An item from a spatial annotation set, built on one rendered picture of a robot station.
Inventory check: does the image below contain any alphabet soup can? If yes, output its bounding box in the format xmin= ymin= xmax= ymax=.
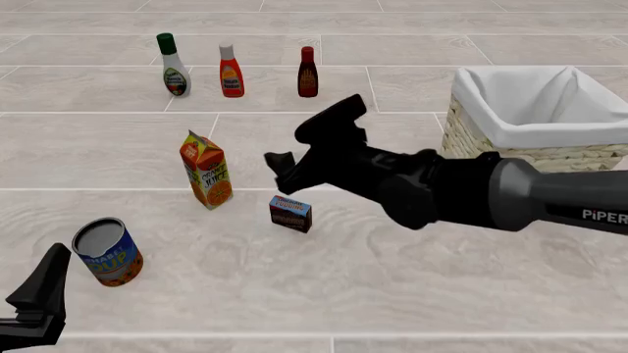
xmin=71 ymin=216 xmax=145 ymax=288

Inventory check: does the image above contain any white cloth basket liner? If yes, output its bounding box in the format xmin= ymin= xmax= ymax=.
xmin=450 ymin=65 xmax=628 ymax=150

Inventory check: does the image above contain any woven wicker basket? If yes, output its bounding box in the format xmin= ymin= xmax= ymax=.
xmin=440 ymin=95 xmax=628 ymax=174

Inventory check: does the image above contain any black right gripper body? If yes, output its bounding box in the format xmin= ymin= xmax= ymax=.
xmin=274 ymin=141 xmax=380 ymax=197

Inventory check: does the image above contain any salad dressing bottle green cap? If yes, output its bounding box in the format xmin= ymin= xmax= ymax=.
xmin=155 ymin=32 xmax=192 ymax=98

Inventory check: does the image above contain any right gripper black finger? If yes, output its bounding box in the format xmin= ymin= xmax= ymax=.
xmin=263 ymin=150 xmax=296 ymax=181
xmin=293 ymin=93 xmax=369 ymax=148

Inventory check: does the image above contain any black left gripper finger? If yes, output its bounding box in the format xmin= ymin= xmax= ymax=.
xmin=5 ymin=241 xmax=73 ymax=322

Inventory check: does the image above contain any dark red sauce bottle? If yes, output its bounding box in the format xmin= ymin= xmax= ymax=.
xmin=297 ymin=45 xmax=319 ymax=99

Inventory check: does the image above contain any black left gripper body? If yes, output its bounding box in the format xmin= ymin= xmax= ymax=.
xmin=0 ymin=315 xmax=68 ymax=349

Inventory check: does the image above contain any red ketchup bottle white cap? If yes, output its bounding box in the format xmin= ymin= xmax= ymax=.
xmin=218 ymin=41 xmax=245 ymax=99

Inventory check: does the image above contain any orange juice carton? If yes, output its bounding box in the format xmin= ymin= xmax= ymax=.
xmin=179 ymin=129 xmax=235 ymax=212

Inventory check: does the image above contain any chocolate pudding box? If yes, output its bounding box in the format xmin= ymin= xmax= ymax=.
xmin=268 ymin=194 xmax=314 ymax=234

